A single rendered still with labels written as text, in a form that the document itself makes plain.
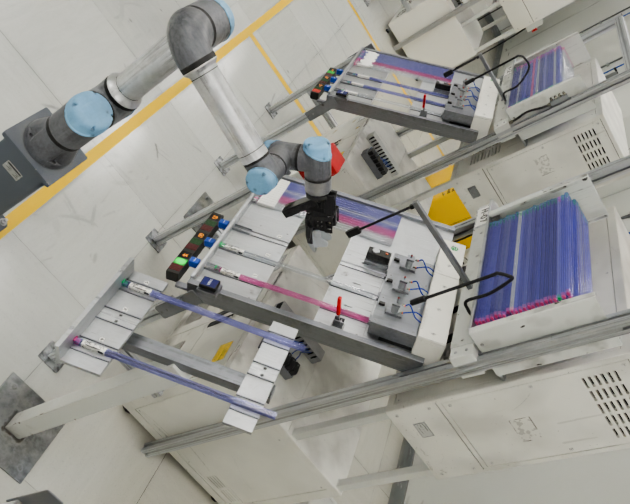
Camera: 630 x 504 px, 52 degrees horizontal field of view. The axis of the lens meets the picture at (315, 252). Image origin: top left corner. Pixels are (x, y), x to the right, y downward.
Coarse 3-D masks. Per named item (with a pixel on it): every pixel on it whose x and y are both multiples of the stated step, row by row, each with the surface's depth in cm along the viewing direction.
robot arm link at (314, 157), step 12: (312, 144) 171; (324, 144) 171; (300, 156) 173; (312, 156) 171; (324, 156) 172; (300, 168) 175; (312, 168) 173; (324, 168) 174; (312, 180) 176; (324, 180) 176
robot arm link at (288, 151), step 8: (272, 144) 176; (280, 144) 175; (288, 144) 175; (296, 144) 175; (272, 152) 171; (280, 152) 172; (288, 152) 174; (296, 152) 174; (288, 160) 173; (296, 160) 174; (288, 168) 174; (296, 168) 175
